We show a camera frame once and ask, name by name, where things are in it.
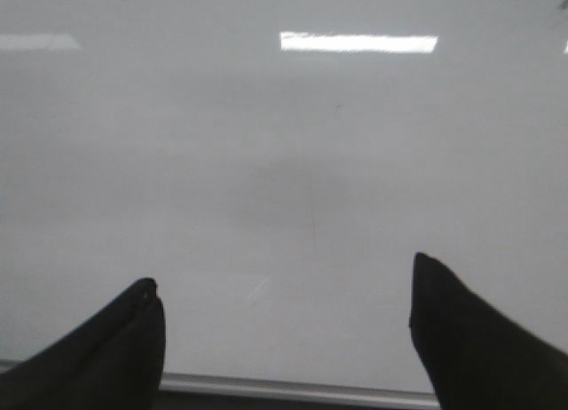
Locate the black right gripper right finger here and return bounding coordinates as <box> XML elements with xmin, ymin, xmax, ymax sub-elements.
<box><xmin>409</xmin><ymin>252</ymin><xmax>567</xmax><ymax>409</ymax></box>

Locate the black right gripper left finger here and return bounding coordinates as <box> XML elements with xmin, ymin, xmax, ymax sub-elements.
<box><xmin>1</xmin><ymin>278</ymin><xmax>166</xmax><ymax>409</ymax></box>

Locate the white whiteboard with metal frame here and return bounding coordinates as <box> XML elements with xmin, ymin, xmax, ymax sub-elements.
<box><xmin>1</xmin><ymin>0</ymin><xmax>567</xmax><ymax>392</ymax></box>

